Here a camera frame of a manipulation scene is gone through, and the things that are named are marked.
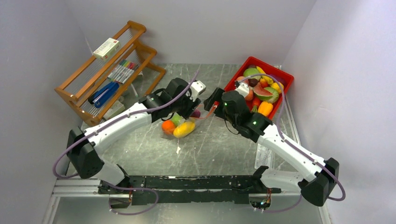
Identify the green lime toy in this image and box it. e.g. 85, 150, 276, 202
170, 113, 184, 127

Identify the purple onion toy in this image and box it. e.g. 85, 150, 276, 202
190, 109, 201, 119

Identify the clear zip top bag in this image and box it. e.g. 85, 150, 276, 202
161, 104, 217, 140

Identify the yellow mango toy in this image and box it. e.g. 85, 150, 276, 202
173, 121, 196, 138

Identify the orange fruit toy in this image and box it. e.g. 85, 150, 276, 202
161, 120, 176, 135

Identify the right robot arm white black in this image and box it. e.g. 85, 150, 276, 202
204, 88, 339, 207

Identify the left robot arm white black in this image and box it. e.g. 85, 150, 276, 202
66, 78, 206, 194

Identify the red plastic food bin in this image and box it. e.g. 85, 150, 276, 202
224, 56, 294, 119

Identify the peach toy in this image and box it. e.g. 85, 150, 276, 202
245, 90, 254, 101

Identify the orange bell pepper toy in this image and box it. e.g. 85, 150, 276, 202
257, 101, 274, 117

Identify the green cabbage toy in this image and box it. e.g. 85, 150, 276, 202
243, 68, 261, 79

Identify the watermelon slice toy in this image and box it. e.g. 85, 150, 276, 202
253, 84, 279, 103

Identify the banana toy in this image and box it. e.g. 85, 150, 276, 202
256, 66, 274, 85

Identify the yellow bell pepper toy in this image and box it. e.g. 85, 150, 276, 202
270, 83, 284, 94

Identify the green box lower shelf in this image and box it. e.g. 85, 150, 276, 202
103, 100, 125, 120

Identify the bundle of coloured markers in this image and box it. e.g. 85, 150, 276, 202
107, 59, 137, 84

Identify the wooden shelf rack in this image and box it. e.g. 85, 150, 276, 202
55, 21, 166, 126

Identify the blue stapler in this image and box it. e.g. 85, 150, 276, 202
88, 82, 120, 108

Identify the white box on top shelf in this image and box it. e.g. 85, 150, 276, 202
93, 38, 120, 62

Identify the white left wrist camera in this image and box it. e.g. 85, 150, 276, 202
189, 80, 206, 101

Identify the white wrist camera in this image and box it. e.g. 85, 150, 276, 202
235, 81, 250, 98
189, 80, 206, 101

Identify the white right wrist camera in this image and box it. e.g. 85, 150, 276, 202
235, 81, 250, 98

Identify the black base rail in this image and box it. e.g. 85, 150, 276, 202
98, 175, 281, 205

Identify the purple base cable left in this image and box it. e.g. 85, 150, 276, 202
108, 185, 160, 217

